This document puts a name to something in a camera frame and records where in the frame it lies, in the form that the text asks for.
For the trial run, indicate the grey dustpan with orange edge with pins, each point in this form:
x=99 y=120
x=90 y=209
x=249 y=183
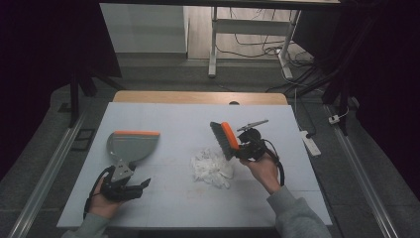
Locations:
x=132 y=145

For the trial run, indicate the dark curtain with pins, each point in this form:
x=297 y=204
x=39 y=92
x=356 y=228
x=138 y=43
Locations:
x=39 y=49
x=383 y=59

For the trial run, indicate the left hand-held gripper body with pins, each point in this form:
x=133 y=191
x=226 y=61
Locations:
x=117 y=190

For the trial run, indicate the black rectangular floor frame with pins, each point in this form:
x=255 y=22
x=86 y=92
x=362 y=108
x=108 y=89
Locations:
x=83 y=140

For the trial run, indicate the wooden table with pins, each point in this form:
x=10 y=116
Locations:
x=198 y=98

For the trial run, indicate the white cabinet panel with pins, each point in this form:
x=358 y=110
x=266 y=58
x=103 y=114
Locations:
x=145 y=28

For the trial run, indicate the pile of white paper scraps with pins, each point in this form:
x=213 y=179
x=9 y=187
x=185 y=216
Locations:
x=211 y=168

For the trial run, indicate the white power strip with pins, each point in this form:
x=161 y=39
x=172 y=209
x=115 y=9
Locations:
x=311 y=143

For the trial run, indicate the person's left hand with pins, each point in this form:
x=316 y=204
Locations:
x=102 y=207

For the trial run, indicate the aluminium floor rail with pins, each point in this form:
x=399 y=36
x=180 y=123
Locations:
x=360 y=172
x=46 y=175

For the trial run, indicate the person's right hand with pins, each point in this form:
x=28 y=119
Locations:
x=262 y=173

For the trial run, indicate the white desk frame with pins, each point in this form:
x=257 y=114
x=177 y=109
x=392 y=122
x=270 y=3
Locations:
x=251 y=27

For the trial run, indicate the orange brush with grey bristles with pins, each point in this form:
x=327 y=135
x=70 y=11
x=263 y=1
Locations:
x=230 y=136

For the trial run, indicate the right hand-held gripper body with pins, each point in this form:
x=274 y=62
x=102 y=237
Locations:
x=254 y=147

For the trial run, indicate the small white plug adapter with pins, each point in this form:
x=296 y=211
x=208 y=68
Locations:
x=334 y=119

